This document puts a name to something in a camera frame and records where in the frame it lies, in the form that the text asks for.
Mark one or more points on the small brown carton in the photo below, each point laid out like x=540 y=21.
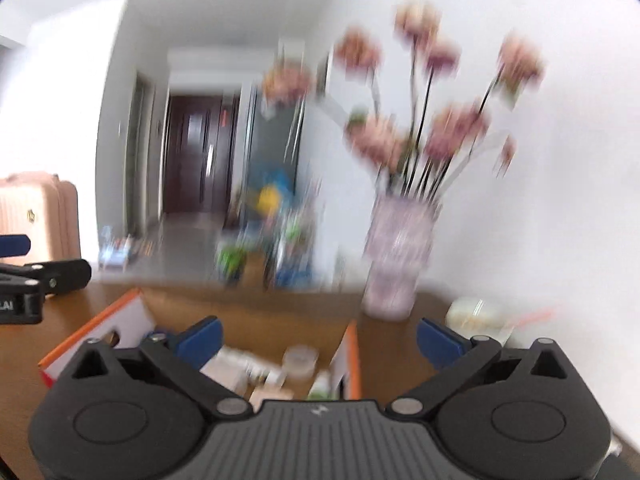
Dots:
x=256 y=269

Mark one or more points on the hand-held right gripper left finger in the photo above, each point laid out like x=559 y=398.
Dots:
x=202 y=342

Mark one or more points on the pink textured vase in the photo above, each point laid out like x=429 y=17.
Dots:
x=397 y=260

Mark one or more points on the small colourful toy pile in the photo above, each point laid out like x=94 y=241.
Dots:
x=116 y=250

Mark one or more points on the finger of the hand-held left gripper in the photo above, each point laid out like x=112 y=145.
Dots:
x=14 y=246
x=65 y=276

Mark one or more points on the pink artificial flowers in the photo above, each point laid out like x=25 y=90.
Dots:
x=445 y=135

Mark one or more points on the grey refrigerator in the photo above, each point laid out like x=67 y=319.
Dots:
x=272 y=145

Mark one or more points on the green snack packets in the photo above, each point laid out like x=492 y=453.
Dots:
x=231 y=262

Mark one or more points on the green white small bottle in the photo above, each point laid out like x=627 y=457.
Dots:
x=320 y=385

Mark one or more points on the white bowl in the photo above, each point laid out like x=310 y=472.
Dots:
x=475 y=317

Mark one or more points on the pink suitcase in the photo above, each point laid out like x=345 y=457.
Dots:
x=40 y=220

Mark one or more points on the cardboard box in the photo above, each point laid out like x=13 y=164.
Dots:
x=280 y=320

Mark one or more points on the yellow toy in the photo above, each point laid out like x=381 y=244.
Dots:
x=268 y=197

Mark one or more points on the orange straw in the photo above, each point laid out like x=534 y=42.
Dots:
x=535 y=318

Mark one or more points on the dark brown door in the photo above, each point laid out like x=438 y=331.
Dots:
x=197 y=155

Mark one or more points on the white round container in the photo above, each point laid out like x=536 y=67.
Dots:
x=300 y=360

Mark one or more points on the white plastic bottle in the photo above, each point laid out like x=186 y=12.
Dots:
x=240 y=365

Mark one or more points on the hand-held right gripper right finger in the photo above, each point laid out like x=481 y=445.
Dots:
x=437 y=342

